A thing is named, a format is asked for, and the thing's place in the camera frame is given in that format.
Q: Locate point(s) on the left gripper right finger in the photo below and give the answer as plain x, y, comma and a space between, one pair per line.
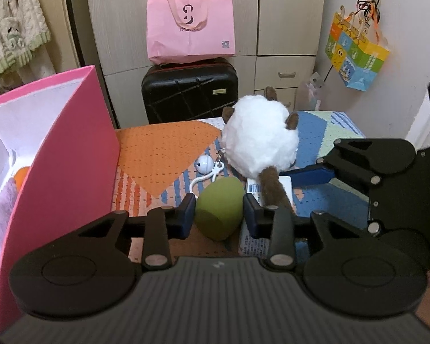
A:
273, 223

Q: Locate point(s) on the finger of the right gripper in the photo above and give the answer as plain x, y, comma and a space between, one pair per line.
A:
310, 175

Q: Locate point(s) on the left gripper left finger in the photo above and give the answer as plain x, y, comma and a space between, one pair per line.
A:
161, 225

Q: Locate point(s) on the green egg-shaped sponge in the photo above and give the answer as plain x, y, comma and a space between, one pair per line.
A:
219, 208

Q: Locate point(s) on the white brown plush cat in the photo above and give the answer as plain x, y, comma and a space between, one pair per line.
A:
260, 140

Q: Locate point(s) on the orange egg-shaped sponge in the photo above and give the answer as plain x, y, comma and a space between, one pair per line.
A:
20, 176

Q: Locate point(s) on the small white wipes packet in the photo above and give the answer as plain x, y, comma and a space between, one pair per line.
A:
249, 246

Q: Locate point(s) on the colourful patchwork table mat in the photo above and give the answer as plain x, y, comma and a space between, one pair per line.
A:
160, 163

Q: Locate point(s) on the clear plastic bag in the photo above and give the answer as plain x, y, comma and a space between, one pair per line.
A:
310, 93

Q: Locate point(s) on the colourful paper gift bag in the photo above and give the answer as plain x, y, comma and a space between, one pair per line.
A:
356, 48

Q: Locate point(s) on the pink cardboard box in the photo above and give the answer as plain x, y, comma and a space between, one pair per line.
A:
60, 127

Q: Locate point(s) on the black suitcase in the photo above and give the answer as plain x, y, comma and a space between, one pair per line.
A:
181, 92

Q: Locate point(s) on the beige wooden wardrobe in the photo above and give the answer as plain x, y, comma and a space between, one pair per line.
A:
269, 42

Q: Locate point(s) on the pink tote bag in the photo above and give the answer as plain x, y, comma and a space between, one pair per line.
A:
186, 31

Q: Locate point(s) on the cream knitted cardigan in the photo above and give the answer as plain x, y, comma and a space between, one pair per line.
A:
23, 29

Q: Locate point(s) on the black clothes rack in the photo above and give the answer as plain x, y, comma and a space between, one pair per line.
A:
85, 46

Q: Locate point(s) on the white bell keychain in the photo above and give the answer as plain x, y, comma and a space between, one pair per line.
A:
208, 168

